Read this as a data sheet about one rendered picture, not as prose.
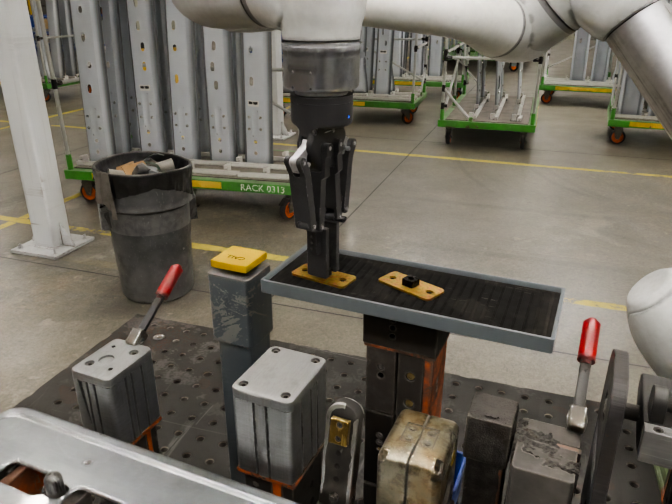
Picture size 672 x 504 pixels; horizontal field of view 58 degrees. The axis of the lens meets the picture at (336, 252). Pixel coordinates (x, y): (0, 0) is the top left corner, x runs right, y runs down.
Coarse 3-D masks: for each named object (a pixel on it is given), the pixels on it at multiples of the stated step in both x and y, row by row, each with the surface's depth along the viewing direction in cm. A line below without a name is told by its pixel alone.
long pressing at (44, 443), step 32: (0, 416) 80; (32, 416) 79; (0, 448) 74; (32, 448) 74; (64, 448) 74; (96, 448) 74; (128, 448) 73; (64, 480) 69; (96, 480) 69; (128, 480) 69; (160, 480) 69; (192, 480) 69; (224, 480) 68
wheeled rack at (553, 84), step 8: (544, 56) 865; (544, 64) 868; (552, 64) 946; (608, 72) 924; (544, 80) 886; (552, 80) 901; (560, 80) 897; (568, 80) 893; (608, 80) 895; (544, 88) 878; (552, 88) 874; (560, 88) 870; (568, 88) 866; (576, 88) 862; (584, 88) 858; (592, 88) 855; (600, 88) 851; (608, 88) 848; (616, 88) 846; (544, 96) 889
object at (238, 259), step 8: (232, 248) 90; (240, 248) 90; (248, 248) 90; (216, 256) 88; (224, 256) 88; (232, 256) 88; (240, 256) 88; (248, 256) 88; (256, 256) 88; (264, 256) 89; (216, 264) 86; (224, 264) 86; (232, 264) 85; (240, 264) 85; (248, 264) 85; (256, 264) 87; (240, 272) 85
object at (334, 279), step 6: (306, 264) 84; (294, 270) 82; (300, 270) 82; (330, 270) 81; (300, 276) 81; (306, 276) 81; (312, 276) 81; (330, 276) 81; (336, 276) 81; (342, 276) 81; (348, 276) 81; (354, 276) 81; (318, 282) 80; (324, 282) 79; (330, 282) 79; (336, 282) 79; (342, 282) 79; (348, 282) 79; (342, 288) 78
